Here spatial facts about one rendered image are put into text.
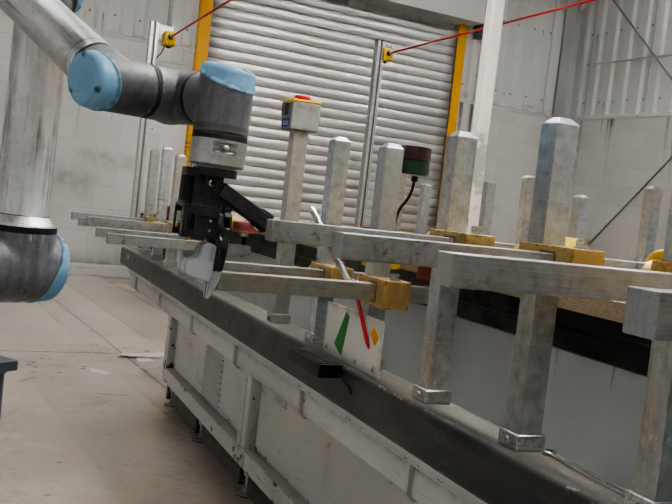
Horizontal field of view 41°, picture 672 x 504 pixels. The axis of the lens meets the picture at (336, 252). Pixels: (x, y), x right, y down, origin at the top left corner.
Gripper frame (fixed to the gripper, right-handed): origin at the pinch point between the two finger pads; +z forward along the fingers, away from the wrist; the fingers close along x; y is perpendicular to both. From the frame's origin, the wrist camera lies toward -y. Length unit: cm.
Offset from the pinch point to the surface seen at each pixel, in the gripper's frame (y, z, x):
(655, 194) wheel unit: -139, -33, -58
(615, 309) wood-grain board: -46, -8, 43
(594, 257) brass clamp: -32, -15, 55
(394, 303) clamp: -31.1, -1.5, 4.8
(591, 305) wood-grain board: -46, -7, 38
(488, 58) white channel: -124, -77, -136
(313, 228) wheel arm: -6.2, -13.0, 26.4
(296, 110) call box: -28, -37, -52
